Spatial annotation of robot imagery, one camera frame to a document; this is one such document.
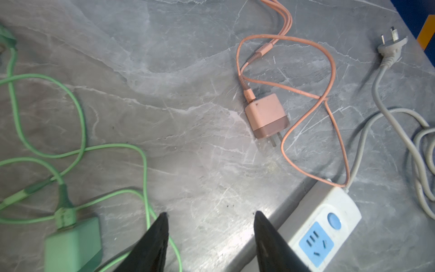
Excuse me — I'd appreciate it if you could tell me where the white blue power strip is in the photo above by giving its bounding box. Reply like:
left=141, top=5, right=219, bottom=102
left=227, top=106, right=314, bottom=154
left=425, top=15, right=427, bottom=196
left=237, top=180, right=363, bottom=272

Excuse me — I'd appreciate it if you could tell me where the pink charger adapter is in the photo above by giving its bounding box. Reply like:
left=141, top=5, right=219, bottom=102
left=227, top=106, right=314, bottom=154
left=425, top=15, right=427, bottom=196
left=245, top=94, right=290, bottom=139

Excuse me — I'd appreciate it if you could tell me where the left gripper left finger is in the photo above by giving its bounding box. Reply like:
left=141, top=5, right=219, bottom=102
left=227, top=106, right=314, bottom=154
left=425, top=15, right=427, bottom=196
left=115, top=213, right=169, bottom=272

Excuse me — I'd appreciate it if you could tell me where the green multi-head cable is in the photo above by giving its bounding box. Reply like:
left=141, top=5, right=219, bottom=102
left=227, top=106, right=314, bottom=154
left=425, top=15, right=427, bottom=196
left=0, top=23, right=184, bottom=272

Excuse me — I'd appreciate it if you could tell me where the white power strip cord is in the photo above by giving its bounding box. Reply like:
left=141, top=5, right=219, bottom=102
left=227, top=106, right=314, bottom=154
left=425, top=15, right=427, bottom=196
left=344, top=26, right=435, bottom=220

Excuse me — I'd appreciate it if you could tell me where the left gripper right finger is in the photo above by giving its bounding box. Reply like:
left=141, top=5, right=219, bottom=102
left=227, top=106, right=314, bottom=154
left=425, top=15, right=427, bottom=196
left=254, top=211, right=309, bottom=272

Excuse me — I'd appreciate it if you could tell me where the green charger lower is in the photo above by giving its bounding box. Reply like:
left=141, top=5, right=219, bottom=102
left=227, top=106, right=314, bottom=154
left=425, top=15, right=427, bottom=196
left=44, top=217, right=103, bottom=272

